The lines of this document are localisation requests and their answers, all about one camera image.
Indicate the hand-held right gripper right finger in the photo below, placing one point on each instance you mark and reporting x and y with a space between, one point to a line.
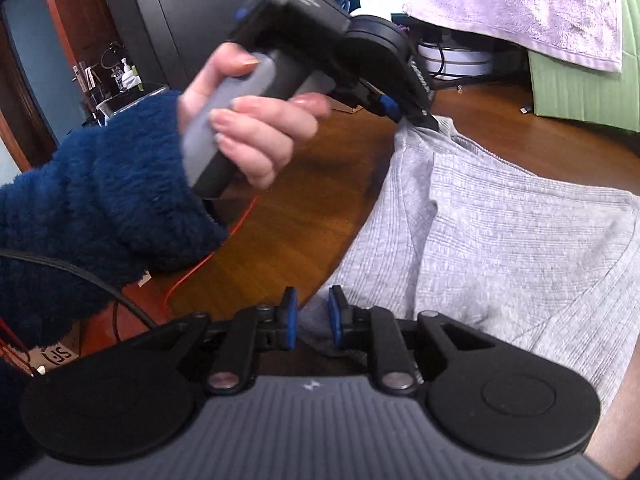
334 315

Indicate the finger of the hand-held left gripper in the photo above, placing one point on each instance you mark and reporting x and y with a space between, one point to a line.
387 107
420 117

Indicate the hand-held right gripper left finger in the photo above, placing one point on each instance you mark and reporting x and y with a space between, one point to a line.
289 317

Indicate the grey ribbed garment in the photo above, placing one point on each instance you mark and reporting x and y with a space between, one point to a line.
500 240

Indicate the person's left forearm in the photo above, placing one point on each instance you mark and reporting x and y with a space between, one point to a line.
100 200

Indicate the person's left hand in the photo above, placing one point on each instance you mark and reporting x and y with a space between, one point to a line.
260 125

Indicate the white round container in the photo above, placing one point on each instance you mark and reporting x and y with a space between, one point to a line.
455 62

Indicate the black computer case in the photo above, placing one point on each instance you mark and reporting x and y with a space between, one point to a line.
175 10

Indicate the lilac towel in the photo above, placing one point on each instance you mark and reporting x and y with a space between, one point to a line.
525 5

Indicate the green cardboard sheet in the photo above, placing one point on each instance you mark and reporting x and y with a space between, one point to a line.
585 95

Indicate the wooden door with blue panel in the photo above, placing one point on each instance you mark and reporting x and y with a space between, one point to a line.
60 20

